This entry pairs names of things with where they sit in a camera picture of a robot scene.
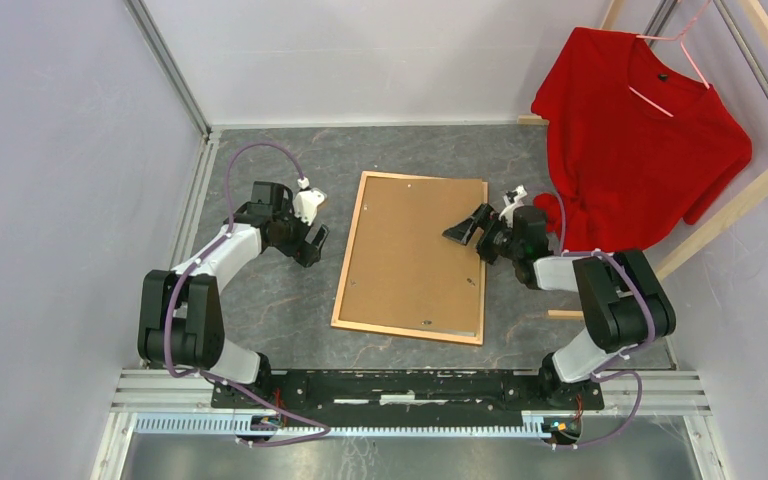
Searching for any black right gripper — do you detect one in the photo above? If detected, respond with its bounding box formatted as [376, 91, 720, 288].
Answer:
[441, 202, 521, 264]

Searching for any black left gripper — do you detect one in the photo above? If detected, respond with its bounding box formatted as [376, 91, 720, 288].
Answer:
[273, 200, 330, 268]

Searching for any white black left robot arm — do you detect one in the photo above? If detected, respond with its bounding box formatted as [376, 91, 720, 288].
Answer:
[137, 180, 329, 408]

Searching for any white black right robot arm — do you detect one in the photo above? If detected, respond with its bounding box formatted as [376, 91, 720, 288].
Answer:
[442, 203, 677, 408]

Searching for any red t-shirt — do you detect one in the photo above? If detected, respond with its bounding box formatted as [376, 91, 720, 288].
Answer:
[530, 26, 754, 256]

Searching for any pink clothes hanger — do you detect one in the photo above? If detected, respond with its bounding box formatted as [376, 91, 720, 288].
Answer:
[627, 0, 715, 119]

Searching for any wooden clothes rack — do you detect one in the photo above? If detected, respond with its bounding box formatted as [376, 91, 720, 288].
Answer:
[516, 0, 768, 323]

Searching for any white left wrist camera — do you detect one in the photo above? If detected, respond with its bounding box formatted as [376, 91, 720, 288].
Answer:
[292, 177, 328, 226]

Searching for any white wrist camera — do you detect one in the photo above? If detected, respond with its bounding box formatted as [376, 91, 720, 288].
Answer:
[292, 177, 328, 226]
[499, 185, 528, 227]

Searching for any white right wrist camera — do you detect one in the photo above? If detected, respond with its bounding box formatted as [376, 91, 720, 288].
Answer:
[499, 185, 528, 227]

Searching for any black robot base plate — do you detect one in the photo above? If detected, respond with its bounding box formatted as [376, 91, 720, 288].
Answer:
[210, 368, 605, 429]

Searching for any aluminium rail frame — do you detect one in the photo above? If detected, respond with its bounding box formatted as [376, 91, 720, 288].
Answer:
[92, 369, 727, 479]

